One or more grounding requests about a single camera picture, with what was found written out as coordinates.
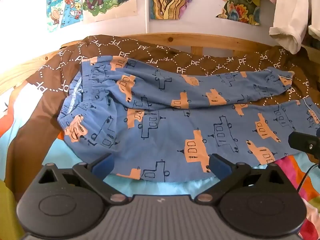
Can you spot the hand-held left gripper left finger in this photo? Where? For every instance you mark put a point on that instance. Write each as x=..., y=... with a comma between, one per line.
x=104, y=165

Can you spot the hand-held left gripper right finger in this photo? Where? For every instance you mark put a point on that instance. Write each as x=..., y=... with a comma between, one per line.
x=220, y=167

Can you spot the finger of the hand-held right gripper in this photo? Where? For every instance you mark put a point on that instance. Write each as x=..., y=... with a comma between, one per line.
x=303, y=143

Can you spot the blue printed pants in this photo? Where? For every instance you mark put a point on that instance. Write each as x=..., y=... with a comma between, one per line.
x=170, y=127

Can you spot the colourful bed sheet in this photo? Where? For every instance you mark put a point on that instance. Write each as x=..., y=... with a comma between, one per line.
x=27, y=120

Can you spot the yellow green object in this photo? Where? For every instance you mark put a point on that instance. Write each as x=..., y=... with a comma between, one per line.
x=8, y=210

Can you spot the brown printed blanket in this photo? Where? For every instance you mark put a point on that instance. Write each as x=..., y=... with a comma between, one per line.
x=160, y=55

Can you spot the white hanging garment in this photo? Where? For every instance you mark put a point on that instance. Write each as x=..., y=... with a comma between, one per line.
x=291, y=15

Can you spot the wooden bed frame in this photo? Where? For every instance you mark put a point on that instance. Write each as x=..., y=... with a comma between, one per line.
x=160, y=39

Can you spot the white wall pipe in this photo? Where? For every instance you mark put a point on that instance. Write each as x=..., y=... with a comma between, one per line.
x=146, y=7

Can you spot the cartoon girl wall poster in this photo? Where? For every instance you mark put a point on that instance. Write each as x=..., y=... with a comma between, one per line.
x=65, y=2

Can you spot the torn colourful wall poster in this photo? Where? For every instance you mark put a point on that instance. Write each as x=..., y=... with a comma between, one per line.
x=175, y=0

